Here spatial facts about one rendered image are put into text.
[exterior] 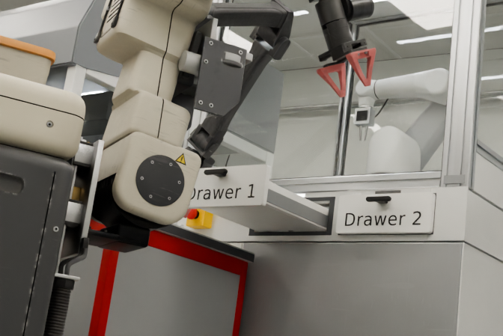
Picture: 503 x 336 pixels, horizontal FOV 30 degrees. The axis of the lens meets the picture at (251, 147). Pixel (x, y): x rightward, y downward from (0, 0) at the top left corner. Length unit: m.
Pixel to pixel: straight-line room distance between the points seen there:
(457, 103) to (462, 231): 0.36
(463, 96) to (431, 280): 0.50
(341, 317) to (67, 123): 1.19
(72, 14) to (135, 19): 1.41
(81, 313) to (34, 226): 0.79
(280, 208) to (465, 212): 0.48
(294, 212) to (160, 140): 0.74
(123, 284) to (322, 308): 0.59
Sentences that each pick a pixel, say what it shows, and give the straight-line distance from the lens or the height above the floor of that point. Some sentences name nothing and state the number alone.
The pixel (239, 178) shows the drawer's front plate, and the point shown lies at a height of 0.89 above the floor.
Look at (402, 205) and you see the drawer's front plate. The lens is 2.57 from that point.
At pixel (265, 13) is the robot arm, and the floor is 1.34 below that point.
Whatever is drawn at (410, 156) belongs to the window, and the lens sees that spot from 2.64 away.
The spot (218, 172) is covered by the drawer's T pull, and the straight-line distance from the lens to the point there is 2.48.
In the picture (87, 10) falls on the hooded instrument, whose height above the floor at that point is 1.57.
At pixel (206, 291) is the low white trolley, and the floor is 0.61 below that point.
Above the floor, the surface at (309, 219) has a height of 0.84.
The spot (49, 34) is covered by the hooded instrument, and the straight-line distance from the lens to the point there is 3.40.
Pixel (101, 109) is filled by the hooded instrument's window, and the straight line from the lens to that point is 3.35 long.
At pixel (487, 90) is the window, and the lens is 2.73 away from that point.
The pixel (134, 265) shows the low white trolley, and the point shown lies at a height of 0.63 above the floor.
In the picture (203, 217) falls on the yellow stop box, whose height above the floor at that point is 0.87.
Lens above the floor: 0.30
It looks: 16 degrees up
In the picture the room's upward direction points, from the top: 8 degrees clockwise
